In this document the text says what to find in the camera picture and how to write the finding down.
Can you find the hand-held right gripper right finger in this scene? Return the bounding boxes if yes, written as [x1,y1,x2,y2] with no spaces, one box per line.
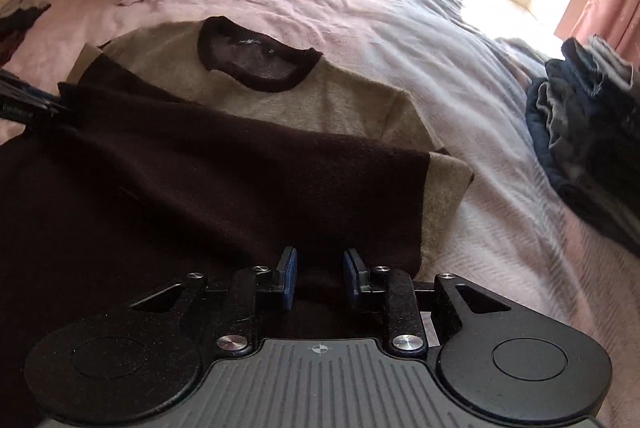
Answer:
[342,248,513,352]

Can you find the black garment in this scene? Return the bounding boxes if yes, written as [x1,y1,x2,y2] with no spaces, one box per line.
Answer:
[0,3,51,40]

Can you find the brown and grey sweater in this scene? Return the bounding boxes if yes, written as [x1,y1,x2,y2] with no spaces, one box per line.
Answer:
[0,16,475,389]

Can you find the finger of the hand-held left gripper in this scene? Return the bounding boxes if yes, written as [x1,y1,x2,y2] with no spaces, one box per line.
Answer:
[0,69,63,109]

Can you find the bed with pink duvet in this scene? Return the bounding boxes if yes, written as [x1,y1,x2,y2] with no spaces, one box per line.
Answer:
[0,0,640,359]

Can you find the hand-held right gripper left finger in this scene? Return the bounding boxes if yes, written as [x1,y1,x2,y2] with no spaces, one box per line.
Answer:
[129,247,299,354]

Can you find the stack of folded jeans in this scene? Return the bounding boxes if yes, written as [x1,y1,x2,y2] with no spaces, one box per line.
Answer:
[525,34,640,259]

